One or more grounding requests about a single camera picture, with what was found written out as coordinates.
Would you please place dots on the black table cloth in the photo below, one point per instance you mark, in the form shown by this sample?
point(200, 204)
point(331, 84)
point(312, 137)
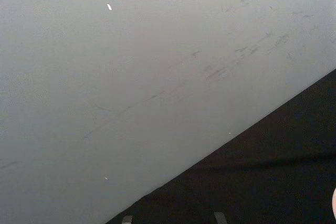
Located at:
point(262, 176)

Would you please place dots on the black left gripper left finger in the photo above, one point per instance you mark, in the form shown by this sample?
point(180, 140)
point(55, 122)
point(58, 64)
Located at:
point(127, 220)

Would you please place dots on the roll of white tape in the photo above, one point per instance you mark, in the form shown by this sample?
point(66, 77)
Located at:
point(334, 201)

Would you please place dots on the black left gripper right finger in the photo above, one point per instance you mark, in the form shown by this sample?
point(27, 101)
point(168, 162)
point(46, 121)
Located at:
point(220, 218)

